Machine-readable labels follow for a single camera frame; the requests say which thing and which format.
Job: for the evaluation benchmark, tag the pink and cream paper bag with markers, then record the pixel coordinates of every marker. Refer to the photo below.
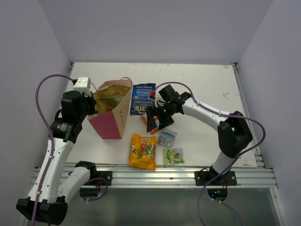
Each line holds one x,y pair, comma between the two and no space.
111,125

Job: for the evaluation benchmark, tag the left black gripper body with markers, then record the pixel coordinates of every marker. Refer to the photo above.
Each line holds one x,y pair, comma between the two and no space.
88,107

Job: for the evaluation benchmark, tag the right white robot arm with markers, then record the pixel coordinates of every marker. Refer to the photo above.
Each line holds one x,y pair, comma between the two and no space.
233,132

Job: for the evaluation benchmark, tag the aluminium rail frame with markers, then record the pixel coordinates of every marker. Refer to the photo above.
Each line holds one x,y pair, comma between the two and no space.
183,177

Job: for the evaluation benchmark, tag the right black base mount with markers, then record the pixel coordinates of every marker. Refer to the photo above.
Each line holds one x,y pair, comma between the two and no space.
203,176

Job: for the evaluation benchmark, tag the small silver blue packet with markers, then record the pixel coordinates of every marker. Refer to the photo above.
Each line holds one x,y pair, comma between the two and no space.
167,138

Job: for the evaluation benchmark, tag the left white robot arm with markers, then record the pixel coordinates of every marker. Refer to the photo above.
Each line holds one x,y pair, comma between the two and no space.
47,200

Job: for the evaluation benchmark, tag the large tan chips bag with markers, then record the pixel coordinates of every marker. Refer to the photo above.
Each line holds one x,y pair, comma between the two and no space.
111,94

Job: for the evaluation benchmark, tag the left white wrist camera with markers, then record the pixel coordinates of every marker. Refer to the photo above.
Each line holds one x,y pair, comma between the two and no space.
82,85

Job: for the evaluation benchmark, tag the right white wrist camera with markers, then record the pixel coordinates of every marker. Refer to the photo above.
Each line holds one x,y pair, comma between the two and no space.
156,97

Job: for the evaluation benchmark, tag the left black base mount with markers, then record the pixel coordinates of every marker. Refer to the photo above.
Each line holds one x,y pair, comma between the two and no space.
101,178

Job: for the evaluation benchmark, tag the blue Kettle chips bag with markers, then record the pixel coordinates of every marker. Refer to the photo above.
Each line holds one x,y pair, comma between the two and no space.
141,98

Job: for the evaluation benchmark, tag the orange snack packet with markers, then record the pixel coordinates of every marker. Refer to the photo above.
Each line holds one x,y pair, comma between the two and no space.
156,122

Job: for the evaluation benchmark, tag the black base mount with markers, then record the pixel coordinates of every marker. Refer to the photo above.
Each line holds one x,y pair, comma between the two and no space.
203,176
101,178

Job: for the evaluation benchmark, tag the small green snack packet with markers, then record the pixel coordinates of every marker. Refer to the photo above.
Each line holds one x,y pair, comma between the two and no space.
173,156

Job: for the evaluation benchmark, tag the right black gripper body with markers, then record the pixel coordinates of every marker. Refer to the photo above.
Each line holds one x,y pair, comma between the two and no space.
164,114

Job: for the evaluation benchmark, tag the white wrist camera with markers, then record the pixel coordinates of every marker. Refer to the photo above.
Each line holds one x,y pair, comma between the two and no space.
156,97
82,85

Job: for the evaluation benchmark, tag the yellow gummy candy bag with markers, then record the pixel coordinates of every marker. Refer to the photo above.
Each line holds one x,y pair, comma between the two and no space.
142,152

